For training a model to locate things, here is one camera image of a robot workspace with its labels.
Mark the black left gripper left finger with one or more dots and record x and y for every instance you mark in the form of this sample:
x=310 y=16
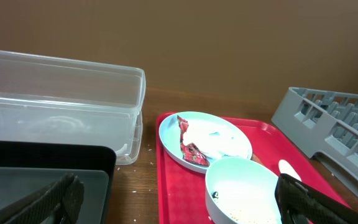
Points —
x=59 y=202

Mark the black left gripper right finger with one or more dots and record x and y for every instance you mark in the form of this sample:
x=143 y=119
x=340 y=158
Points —
x=299 y=203

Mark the light blue rice bowl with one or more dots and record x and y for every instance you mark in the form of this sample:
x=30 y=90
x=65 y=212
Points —
x=241 y=191

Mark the white napkin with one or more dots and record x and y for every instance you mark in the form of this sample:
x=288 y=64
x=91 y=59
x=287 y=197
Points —
x=217 y=140

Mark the red snack wrapper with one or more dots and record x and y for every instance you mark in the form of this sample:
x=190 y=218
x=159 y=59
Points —
x=190 y=151

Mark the light blue oval plate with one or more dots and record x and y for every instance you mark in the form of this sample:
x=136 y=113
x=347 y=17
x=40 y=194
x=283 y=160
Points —
x=169 y=133

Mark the black waste tray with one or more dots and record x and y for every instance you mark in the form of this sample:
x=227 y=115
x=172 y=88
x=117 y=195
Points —
x=62 y=156

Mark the grey dishwasher rack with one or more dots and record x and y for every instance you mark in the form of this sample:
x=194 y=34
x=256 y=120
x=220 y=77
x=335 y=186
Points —
x=323 y=124

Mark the clear plastic waste bin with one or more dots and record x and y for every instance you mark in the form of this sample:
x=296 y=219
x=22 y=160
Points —
x=63 y=101

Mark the white plastic spoon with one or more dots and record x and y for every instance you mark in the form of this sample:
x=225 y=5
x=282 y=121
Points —
x=286 y=168

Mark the red serving tray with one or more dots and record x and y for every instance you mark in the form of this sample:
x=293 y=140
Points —
x=181 y=191

